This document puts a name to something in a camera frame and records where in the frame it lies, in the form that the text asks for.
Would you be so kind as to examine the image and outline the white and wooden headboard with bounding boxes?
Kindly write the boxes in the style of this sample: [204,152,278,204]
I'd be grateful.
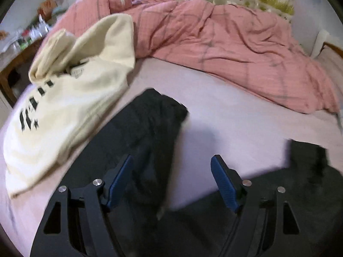
[311,29,343,59]

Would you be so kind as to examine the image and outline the bed with pink sheet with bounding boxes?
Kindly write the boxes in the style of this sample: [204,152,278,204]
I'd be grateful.
[0,56,343,257]

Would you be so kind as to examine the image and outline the pink striped quilt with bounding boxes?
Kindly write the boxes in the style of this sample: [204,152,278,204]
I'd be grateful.
[44,0,341,114]

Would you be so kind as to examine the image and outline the wooden desk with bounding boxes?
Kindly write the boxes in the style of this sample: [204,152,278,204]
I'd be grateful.
[0,39,45,108]

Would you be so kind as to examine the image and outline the black puffer coat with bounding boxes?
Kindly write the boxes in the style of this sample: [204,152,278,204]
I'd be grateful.
[45,88,343,257]

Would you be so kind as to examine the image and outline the cream printed sweatshirt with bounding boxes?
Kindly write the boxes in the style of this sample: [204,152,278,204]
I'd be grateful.
[4,13,136,199]

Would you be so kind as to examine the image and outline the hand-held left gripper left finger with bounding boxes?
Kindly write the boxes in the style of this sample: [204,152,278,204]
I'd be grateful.
[30,155,134,257]

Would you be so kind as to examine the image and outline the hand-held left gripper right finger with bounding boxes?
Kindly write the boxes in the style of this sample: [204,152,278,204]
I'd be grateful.
[211,155,313,257]

